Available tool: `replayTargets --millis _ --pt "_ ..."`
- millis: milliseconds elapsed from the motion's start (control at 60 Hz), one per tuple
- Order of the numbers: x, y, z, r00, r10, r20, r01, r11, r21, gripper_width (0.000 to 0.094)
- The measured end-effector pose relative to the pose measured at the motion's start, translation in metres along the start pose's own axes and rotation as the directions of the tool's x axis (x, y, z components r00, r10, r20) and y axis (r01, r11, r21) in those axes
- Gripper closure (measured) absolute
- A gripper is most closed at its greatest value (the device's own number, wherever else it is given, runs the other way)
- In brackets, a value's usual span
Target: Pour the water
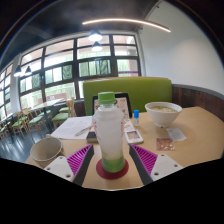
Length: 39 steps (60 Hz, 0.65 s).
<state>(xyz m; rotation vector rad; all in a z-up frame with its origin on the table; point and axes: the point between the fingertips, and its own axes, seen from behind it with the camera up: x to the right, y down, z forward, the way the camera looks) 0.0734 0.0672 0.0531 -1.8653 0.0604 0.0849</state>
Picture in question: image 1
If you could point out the flat round red coaster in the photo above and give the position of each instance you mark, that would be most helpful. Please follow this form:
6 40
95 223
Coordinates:
111 175

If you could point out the clear green-capped water bottle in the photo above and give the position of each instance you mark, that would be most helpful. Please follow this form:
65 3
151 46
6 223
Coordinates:
109 133

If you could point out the colourful sticker sheet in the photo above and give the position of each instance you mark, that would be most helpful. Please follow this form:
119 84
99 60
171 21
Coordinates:
128 125

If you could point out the wooden dining table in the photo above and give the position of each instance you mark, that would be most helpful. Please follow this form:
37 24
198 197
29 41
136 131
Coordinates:
46 104

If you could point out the black tablet with stickers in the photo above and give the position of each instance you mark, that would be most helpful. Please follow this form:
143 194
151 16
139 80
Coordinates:
122 105

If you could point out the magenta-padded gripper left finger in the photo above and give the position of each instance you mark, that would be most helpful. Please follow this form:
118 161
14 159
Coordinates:
59 166

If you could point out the white ceramic bowl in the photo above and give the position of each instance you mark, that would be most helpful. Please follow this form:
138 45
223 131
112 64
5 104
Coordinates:
163 116

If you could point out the small pink sachet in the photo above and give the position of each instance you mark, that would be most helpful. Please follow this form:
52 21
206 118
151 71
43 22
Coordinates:
165 144

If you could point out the small blue-capped white bottle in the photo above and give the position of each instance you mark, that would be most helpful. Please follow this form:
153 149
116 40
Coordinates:
136 119

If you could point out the group of pendant lamps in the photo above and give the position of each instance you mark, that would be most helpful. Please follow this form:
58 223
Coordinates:
95 36

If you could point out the white printed paper sheet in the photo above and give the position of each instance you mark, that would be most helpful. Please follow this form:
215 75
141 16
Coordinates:
68 126

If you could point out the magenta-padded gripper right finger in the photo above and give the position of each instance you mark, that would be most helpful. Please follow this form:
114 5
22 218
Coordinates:
164 166

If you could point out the green upholstered bench seat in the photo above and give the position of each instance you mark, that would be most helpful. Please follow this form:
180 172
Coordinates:
143 90

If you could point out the long curved ceiling light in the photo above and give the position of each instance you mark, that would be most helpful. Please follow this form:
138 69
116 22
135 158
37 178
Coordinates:
126 20

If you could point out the silver pen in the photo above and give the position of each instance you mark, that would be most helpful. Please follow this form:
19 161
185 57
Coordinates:
83 130

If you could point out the small dark flat box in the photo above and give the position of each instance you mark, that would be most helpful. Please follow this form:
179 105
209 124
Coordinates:
91 137

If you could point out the group of green-seated wooden chairs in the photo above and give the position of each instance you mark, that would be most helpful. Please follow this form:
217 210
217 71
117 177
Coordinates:
60 116

